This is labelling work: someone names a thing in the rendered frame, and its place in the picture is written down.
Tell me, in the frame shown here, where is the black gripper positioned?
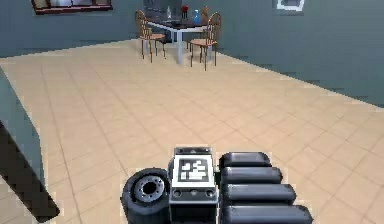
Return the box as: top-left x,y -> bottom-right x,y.
120,167 -> 172,224

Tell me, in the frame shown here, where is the black top white leg table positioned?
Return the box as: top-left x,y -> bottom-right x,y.
145,18 -> 209,65

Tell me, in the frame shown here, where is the white framed picture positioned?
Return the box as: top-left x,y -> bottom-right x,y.
276,0 -> 306,12

